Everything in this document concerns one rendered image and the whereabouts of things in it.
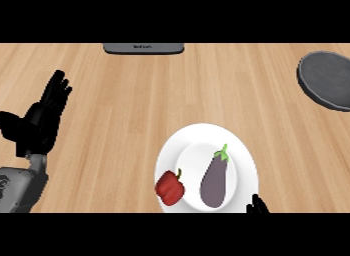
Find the white plate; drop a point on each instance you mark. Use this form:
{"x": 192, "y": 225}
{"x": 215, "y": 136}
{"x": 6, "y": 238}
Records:
{"x": 194, "y": 150}

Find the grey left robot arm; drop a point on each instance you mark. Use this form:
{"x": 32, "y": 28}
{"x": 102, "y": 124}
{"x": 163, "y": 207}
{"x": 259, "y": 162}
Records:
{"x": 15, "y": 190}

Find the dark grey appliance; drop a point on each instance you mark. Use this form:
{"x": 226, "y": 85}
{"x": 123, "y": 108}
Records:
{"x": 144, "y": 48}

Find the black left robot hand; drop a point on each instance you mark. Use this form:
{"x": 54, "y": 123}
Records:
{"x": 39, "y": 120}

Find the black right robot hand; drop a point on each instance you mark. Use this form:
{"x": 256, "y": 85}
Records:
{"x": 257, "y": 206}

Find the dark grey pan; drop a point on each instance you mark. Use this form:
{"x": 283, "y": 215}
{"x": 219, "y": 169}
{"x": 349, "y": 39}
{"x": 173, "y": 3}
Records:
{"x": 333, "y": 81}

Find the purple eggplant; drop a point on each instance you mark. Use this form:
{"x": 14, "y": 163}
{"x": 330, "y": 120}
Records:
{"x": 216, "y": 181}

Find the red bell pepper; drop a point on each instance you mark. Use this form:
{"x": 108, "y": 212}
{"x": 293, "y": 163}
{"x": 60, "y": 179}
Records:
{"x": 170, "y": 189}

